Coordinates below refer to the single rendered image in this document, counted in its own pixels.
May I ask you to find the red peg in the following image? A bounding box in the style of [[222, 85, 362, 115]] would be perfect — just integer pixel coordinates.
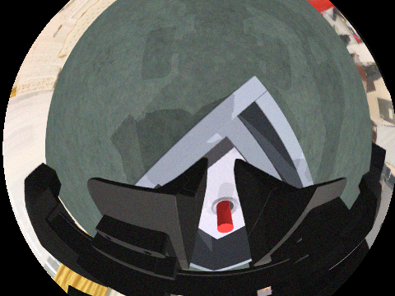
[[216, 200, 234, 233]]

